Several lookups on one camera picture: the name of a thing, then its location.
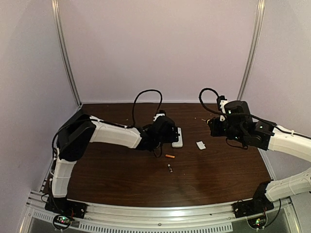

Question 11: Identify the aluminium corner post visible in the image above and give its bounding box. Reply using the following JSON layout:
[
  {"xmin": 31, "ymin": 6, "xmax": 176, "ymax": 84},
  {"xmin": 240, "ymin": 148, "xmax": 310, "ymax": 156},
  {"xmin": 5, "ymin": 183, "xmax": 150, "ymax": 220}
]
[
  {"xmin": 237, "ymin": 0, "xmax": 265, "ymax": 100},
  {"xmin": 51, "ymin": 0, "xmax": 82, "ymax": 106}
]

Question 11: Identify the left black camera cable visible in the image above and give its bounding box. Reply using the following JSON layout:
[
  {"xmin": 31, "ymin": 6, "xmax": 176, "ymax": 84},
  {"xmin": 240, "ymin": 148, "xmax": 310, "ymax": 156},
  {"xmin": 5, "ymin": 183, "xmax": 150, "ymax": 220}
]
[{"xmin": 132, "ymin": 89, "xmax": 163, "ymax": 128}]

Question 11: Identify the white remote control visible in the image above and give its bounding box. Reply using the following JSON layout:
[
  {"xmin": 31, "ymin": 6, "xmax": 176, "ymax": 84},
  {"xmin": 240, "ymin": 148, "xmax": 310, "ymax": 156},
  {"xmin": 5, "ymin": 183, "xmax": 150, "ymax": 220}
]
[{"xmin": 171, "ymin": 127, "xmax": 183, "ymax": 148}]

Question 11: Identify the aluminium front rail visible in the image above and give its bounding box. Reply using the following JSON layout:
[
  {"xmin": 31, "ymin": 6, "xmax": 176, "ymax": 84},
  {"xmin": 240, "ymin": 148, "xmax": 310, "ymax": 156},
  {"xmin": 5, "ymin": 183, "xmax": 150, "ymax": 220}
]
[{"xmin": 24, "ymin": 190, "xmax": 298, "ymax": 233}]

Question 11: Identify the left aluminium corner post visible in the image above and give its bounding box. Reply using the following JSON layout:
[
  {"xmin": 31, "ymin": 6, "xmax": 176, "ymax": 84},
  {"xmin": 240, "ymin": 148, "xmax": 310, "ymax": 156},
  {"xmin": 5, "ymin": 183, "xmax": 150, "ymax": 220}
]
[{"xmin": 51, "ymin": 0, "xmax": 82, "ymax": 106}]

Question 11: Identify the black camera cable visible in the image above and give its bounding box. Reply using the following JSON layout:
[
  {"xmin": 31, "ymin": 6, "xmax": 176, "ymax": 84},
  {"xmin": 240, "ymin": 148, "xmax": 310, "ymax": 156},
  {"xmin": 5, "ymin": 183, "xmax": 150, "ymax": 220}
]
[
  {"xmin": 198, "ymin": 87, "xmax": 226, "ymax": 116},
  {"xmin": 132, "ymin": 89, "xmax": 163, "ymax": 128}
]

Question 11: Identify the right black camera cable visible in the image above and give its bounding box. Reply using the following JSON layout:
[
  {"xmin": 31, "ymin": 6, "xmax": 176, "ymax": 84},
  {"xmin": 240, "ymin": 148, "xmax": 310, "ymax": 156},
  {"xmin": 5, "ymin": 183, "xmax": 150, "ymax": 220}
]
[{"xmin": 198, "ymin": 87, "xmax": 226, "ymax": 116}]

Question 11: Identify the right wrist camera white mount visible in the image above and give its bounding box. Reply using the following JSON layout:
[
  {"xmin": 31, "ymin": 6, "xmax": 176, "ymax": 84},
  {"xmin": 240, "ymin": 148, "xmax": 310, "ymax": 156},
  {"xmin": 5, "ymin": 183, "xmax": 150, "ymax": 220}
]
[{"xmin": 216, "ymin": 95, "xmax": 228, "ymax": 121}]

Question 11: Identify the circuit board with leds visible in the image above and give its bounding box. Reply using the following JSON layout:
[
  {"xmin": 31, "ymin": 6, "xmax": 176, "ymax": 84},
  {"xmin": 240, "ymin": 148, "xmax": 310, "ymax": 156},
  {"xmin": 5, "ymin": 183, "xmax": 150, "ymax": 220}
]
[
  {"xmin": 247, "ymin": 215, "xmax": 267, "ymax": 230},
  {"xmin": 52, "ymin": 215, "xmax": 73, "ymax": 230}
]

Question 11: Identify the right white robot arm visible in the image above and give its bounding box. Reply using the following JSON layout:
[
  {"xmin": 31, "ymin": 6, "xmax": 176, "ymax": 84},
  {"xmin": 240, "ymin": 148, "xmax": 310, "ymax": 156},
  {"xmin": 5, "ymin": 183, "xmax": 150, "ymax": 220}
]
[{"xmin": 206, "ymin": 100, "xmax": 311, "ymax": 202}]

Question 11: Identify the right circuit board with leds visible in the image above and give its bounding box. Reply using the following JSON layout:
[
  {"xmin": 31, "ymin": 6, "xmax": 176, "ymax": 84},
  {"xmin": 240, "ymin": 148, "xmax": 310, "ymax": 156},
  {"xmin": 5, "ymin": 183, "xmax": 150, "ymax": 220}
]
[{"xmin": 247, "ymin": 215, "xmax": 267, "ymax": 230}]

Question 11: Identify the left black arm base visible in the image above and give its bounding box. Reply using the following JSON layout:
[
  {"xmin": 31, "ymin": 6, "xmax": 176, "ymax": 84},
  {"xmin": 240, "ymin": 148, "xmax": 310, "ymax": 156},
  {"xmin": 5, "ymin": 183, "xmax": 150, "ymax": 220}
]
[{"xmin": 45, "ymin": 191, "xmax": 87, "ymax": 219}]

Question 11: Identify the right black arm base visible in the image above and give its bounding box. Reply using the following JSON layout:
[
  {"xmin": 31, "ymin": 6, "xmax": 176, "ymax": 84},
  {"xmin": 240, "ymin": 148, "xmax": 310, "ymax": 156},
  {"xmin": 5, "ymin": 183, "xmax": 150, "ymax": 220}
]
[{"xmin": 231, "ymin": 181, "xmax": 274, "ymax": 218}]

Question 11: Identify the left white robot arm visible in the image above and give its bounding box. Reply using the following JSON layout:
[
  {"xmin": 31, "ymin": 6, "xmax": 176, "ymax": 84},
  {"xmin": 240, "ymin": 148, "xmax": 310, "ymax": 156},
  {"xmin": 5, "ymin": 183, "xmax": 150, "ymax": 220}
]
[{"xmin": 50, "ymin": 111, "xmax": 183, "ymax": 198}]

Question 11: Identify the white battery cover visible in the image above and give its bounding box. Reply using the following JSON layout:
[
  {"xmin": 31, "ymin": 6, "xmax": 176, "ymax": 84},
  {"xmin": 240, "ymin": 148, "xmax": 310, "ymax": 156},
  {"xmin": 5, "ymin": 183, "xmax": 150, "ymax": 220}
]
[{"xmin": 196, "ymin": 141, "xmax": 206, "ymax": 150}]

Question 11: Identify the left circuit board with leds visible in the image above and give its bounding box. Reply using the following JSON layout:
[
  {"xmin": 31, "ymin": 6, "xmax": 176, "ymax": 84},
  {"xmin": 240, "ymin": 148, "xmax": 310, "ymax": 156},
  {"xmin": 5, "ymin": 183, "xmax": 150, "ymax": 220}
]
[{"xmin": 52, "ymin": 215, "xmax": 73, "ymax": 230}]

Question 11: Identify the right aluminium corner post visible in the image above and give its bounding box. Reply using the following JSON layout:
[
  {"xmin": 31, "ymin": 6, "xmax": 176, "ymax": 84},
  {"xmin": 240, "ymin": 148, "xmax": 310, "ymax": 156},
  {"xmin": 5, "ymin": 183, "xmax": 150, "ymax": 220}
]
[{"xmin": 237, "ymin": 0, "xmax": 265, "ymax": 100}]

